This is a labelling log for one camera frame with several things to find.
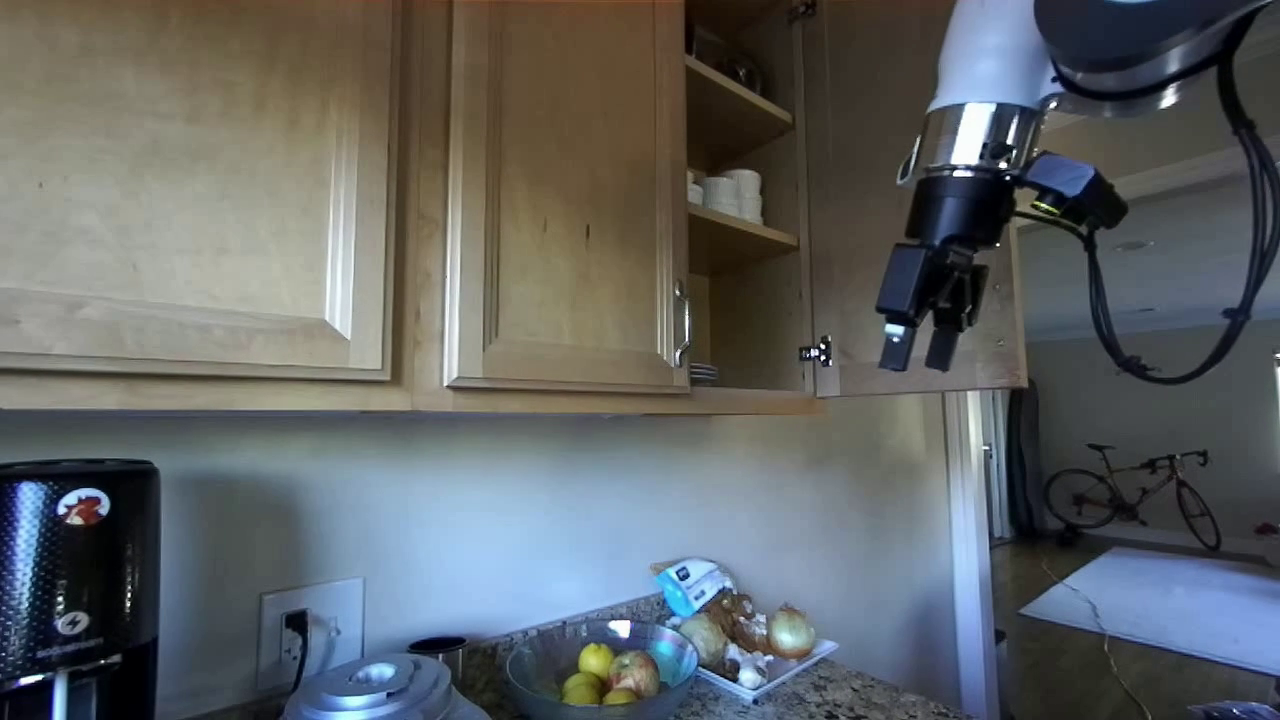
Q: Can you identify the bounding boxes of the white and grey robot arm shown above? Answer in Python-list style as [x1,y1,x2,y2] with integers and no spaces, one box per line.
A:
[876,0,1280,385]

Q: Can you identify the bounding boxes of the wooden cabinet door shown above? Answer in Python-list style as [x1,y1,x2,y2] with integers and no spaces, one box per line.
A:
[0,0,406,380]
[445,0,686,393]
[799,0,1027,395]

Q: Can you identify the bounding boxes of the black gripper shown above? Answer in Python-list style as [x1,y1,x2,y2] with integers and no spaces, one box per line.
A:
[876,177,1014,374]

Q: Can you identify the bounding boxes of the glass fruit bowl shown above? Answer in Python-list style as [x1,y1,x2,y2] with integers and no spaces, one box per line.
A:
[505,617,701,720]

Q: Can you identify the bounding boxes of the blue and white bag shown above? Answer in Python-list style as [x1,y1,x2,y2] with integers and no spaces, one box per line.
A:
[657,558,736,619]

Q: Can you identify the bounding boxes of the red apple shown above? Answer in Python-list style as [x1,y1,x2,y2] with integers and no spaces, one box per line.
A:
[613,652,662,701]

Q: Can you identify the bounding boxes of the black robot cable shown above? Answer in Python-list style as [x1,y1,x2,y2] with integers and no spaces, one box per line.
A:
[1015,35,1280,393]

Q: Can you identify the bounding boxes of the white wall outlet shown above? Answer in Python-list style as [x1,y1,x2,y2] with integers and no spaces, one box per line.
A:
[256,582,364,679]

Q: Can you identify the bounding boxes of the large yellow onion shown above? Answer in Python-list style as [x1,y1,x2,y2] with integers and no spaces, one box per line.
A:
[768,605,820,659]

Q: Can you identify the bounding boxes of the wooden cabinet frame with shelves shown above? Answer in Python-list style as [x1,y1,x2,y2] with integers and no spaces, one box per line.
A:
[0,0,809,413]

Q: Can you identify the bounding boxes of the bicycle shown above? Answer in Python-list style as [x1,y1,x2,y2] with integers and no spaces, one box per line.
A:
[1043,446,1226,554]

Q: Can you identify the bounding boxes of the white cups on shelf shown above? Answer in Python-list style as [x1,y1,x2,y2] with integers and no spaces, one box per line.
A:
[687,169,765,223]

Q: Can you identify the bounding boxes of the black coffee machine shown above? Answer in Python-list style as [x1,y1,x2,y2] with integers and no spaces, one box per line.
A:
[0,460,159,720]

